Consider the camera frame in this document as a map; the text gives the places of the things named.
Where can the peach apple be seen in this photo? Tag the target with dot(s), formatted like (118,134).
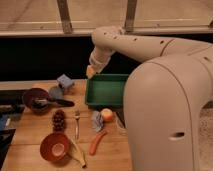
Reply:
(107,114)

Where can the silver fork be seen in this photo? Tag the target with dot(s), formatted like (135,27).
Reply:
(77,118)

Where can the left metal window post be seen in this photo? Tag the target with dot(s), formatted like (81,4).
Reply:
(64,16)

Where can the dark grape bunch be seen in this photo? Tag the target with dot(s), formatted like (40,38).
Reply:
(58,121)

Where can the yellow banana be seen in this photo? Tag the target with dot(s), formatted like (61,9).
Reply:
(77,153)

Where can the black handled spoon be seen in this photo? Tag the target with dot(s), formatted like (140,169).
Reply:
(44,102)

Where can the dark objects at left edge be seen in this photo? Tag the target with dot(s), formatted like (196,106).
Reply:
(6,134)

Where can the orange red bowl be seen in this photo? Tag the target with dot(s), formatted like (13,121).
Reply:
(54,147)

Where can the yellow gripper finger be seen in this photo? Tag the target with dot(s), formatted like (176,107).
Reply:
(90,72)

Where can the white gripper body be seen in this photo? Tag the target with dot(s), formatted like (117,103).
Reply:
(99,60)

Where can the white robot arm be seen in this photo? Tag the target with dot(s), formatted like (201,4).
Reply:
(163,96)

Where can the orange carrot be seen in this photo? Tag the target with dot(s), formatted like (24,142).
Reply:
(95,141)

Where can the green plastic tray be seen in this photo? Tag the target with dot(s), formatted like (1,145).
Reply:
(105,90)

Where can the dark maroon bowl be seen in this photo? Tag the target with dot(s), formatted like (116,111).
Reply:
(30,95)

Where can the metal window post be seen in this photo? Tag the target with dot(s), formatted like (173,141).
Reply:
(130,15)
(64,16)

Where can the right metal window post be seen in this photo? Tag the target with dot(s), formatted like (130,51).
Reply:
(130,15)

